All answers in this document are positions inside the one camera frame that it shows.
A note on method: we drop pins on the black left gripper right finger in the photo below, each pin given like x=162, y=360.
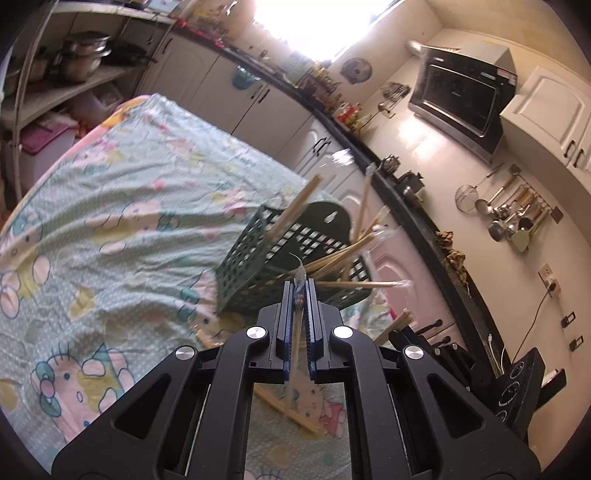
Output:
x=325, y=363

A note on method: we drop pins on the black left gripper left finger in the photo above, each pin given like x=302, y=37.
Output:
x=271, y=358

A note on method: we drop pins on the chopsticks pair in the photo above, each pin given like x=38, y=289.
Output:
x=280, y=406

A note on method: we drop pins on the dark green perforated utensil basket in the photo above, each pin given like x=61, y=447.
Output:
x=252, y=274

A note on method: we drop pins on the black kitchen countertop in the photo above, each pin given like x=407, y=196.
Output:
x=466, y=304

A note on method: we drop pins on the white lower kitchen cabinets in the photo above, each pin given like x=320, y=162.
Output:
x=203, y=82

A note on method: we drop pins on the metal kitchen shelf rack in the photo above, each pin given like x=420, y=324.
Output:
x=25, y=106

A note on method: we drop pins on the Hello Kitty bedsheet table cover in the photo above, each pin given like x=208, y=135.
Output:
x=115, y=363

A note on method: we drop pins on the metal kettle on counter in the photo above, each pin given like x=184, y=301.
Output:
x=411, y=184

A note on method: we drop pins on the metal mesh strainer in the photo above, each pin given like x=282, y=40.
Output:
x=467, y=195

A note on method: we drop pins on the hanging metal ladles set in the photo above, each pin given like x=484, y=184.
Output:
x=517, y=211

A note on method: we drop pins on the black range hood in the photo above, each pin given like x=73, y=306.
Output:
x=462, y=91

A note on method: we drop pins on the pink storage bin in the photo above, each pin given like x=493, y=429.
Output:
x=43, y=142

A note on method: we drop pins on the stainless steel pot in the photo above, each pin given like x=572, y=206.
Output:
x=81, y=54

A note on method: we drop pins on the wall power socket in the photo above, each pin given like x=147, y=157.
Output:
x=550, y=281

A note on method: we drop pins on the white upper wall cabinet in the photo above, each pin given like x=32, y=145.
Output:
x=547, y=125

